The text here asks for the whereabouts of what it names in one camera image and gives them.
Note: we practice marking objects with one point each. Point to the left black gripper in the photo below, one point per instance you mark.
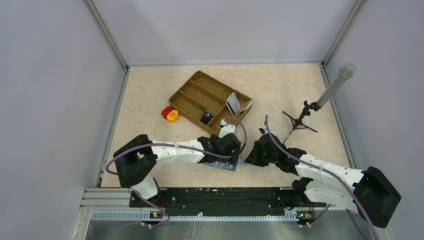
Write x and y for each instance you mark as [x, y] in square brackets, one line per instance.
[234, 156]

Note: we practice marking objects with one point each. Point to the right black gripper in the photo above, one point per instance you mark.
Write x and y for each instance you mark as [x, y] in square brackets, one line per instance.
[253, 158]

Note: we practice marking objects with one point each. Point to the blue card holder wallet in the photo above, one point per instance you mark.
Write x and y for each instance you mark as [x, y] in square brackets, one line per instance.
[226, 166]

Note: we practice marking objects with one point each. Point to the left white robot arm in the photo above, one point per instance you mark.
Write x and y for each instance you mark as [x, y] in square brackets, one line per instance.
[133, 162]

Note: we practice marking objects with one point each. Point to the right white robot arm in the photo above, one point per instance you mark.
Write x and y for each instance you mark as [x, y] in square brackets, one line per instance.
[368, 193]

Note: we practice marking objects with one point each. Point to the black card in tray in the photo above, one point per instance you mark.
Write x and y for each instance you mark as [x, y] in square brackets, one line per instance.
[207, 116]

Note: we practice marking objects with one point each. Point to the grey white card stand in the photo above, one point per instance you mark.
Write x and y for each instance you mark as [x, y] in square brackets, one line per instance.
[238, 103]

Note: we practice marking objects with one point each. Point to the woven brown divided tray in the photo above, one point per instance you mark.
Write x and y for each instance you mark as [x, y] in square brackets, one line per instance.
[201, 91]

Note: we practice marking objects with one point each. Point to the orange cylinder block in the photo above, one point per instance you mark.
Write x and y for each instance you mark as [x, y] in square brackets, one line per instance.
[172, 116]

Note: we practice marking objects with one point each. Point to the red cylinder block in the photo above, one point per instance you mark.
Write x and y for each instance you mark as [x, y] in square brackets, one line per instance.
[166, 111]

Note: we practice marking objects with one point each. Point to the grey microphone on tripod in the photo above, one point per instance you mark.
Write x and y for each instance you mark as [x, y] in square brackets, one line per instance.
[345, 72]

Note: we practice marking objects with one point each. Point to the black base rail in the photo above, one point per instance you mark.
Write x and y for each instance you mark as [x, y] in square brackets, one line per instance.
[225, 202]

